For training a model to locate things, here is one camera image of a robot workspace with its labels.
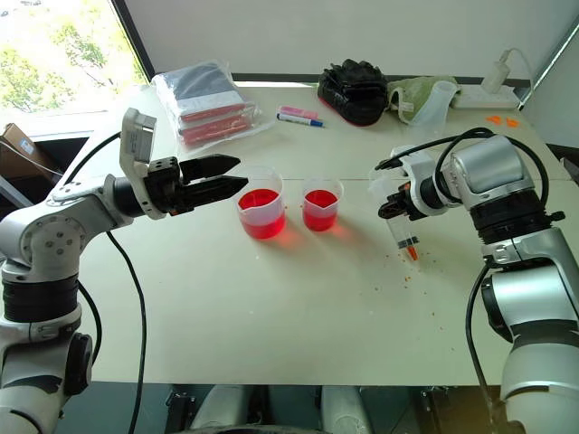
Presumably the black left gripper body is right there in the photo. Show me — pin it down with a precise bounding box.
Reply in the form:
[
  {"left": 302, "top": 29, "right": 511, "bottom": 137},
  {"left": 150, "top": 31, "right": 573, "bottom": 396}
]
[{"left": 145, "top": 156, "right": 200, "bottom": 216}]

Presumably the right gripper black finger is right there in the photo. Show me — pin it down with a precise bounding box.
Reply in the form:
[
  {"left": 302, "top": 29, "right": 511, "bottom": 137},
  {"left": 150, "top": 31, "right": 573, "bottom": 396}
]
[{"left": 377, "top": 198, "right": 402, "bottom": 222}]

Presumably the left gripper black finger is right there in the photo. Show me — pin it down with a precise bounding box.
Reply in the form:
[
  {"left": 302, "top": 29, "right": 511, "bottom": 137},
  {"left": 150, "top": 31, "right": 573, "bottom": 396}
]
[
  {"left": 179, "top": 154, "right": 242, "bottom": 184},
  {"left": 188, "top": 175, "right": 250, "bottom": 211}
]

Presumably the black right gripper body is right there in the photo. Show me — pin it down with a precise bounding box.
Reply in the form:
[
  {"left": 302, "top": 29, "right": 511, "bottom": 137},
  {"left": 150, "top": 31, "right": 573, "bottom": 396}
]
[{"left": 391, "top": 180, "right": 421, "bottom": 222}]

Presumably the large beaker red liquid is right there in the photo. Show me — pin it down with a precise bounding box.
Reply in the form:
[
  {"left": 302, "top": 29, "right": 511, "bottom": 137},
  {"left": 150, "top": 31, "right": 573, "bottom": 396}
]
[{"left": 235, "top": 165, "right": 287, "bottom": 241}]

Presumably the small beaker red liquid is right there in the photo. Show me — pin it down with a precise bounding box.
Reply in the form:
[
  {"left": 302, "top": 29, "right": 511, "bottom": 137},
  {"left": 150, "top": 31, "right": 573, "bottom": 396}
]
[{"left": 301, "top": 177, "right": 345, "bottom": 232}]

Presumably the clear bag of folded packs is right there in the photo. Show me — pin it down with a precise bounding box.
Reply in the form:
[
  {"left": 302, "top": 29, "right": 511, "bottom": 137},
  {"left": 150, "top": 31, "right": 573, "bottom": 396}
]
[{"left": 150, "top": 61, "right": 275, "bottom": 153}]

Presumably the empty clear plastic beaker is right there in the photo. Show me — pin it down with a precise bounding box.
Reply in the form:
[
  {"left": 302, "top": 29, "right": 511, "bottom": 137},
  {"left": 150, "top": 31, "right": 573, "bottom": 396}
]
[{"left": 406, "top": 80, "right": 459, "bottom": 144}]

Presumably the blue capped marker pen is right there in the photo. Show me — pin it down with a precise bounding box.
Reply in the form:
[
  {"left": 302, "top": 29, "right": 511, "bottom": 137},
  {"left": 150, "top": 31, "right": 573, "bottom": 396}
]
[{"left": 276, "top": 112, "right": 325, "bottom": 128}]

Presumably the pink marker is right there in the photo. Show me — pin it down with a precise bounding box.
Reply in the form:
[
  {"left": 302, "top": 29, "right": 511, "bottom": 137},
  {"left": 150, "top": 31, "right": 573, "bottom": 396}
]
[{"left": 279, "top": 106, "right": 318, "bottom": 121}]

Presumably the green cloth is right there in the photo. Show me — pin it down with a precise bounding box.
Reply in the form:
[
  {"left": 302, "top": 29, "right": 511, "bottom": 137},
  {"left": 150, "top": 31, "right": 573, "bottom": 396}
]
[{"left": 386, "top": 76, "right": 462, "bottom": 124}]

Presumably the black fabric bundle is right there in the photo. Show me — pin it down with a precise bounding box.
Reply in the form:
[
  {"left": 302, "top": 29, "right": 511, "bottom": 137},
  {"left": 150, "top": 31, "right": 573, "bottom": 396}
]
[{"left": 316, "top": 58, "right": 389, "bottom": 127}]

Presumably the white power strip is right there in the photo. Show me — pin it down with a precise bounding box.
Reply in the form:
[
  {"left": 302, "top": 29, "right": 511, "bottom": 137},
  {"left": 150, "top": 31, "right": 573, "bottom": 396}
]
[{"left": 451, "top": 85, "right": 517, "bottom": 109}]

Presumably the brown cardboard box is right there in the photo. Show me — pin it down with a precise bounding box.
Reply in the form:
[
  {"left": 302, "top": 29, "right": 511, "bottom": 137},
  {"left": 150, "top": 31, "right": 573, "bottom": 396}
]
[{"left": 0, "top": 122, "right": 64, "bottom": 180}]

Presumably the white plug adapter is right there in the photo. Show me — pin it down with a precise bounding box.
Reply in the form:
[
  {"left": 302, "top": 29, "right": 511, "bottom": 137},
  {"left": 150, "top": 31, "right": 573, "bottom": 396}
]
[{"left": 481, "top": 49, "right": 510, "bottom": 91}]

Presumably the silver metal rod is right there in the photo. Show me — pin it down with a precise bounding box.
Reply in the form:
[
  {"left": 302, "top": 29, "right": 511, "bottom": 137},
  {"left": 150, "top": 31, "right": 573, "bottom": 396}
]
[{"left": 517, "top": 31, "right": 579, "bottom": 109}]

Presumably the grey rounded shape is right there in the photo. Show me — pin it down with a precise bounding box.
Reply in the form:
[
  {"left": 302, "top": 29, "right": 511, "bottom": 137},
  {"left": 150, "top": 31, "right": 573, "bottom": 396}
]
[
  {"left": 320, "top": 386, "right": 376, "bottom": 434},
  {"left": 189, "top": 383, "right": 248, "bottom": 430}
]

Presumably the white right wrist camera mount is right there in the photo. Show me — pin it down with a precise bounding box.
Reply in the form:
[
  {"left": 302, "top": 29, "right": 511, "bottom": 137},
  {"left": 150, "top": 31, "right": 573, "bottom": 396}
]
[{"left": 389, "top": 146, "right": 463, "bottom": 222}]

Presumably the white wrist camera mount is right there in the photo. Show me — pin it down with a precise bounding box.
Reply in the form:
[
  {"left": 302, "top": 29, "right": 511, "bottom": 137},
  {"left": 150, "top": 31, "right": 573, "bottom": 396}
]
[
  {"left": 118, "top": 107, "right": 168, "bottom": 222},
  {"left": 389, "top": 146, "right": 463, "bottom": 222}
]

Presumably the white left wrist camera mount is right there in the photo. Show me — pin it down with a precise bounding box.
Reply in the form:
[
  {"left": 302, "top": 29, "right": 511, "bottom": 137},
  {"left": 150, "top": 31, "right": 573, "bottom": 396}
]
[{"left": 118, "top": 107, "right": 168, "bottom": 222}]

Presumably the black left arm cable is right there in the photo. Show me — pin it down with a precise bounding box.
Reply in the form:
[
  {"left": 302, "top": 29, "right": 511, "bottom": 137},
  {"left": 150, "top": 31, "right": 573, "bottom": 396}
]
[{"left": 67, "top": 130, "right": 149, "bottom": 434}]

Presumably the black window frame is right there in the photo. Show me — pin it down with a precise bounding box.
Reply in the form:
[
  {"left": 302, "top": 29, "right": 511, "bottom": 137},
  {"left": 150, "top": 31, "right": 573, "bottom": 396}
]
[{"left": 110, "top": 0, "right": 157, "bottom": 85}]

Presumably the white metal frame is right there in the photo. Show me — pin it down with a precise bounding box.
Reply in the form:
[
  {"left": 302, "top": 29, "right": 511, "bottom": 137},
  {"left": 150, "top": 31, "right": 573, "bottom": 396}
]
[{"left": 0, "top": 174, "right": 24, "bottom": 209}]

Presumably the white power cable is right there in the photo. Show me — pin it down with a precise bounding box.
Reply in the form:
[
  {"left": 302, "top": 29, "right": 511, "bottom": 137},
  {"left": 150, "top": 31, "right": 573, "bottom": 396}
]
[{"left": 506, "top": 47, "right": 535, "bottom": 105}]

